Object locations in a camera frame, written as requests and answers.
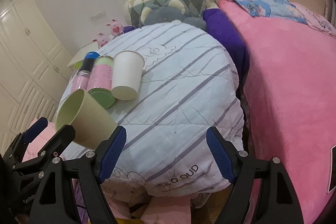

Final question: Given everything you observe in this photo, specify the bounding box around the blue floral pillow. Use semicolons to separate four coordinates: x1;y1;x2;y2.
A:
232;0;307;24

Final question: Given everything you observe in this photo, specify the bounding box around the white striped quilt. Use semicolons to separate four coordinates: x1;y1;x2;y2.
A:
56;21;244;199

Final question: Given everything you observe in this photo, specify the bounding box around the pink printed pillow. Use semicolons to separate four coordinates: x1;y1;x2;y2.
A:
291;2;336;38

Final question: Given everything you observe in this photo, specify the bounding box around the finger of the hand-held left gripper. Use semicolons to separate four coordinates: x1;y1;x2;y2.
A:
12;124;76;175
3;116;49;162

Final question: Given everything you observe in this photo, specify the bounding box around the black object with white trim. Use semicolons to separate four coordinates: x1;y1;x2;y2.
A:
327;145;336;193

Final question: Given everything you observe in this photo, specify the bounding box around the pink and green can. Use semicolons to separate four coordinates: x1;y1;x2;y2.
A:
87;55;117;110

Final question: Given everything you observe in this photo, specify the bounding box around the pink plush toy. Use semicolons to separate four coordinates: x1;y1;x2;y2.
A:
92;33;112;47
106;19;125;37

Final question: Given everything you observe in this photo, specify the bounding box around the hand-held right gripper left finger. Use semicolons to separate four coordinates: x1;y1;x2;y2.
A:
29;126;128;224

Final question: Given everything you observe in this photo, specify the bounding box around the pale green cup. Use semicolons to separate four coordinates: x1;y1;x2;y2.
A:
55;89;118;148

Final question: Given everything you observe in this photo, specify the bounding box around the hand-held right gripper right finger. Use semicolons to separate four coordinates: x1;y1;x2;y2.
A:
205;126;307;224

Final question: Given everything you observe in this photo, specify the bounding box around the grey plush toy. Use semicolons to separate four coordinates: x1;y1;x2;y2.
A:
140;0;208;30

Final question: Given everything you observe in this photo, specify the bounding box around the cream wardrobe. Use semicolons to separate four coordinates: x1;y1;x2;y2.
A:
0;0;74;153

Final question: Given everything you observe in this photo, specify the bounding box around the pink blanket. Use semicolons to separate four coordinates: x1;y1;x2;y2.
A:
218;0;336;224

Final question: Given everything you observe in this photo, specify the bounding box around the purple cloth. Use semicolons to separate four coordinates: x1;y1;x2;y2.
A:
203;7;250;83

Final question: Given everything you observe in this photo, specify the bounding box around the white paper cup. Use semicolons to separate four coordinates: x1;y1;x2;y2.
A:
111;50;146;101

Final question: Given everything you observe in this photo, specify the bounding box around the pink cloth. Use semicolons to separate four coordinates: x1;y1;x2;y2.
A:
105;189;193;224

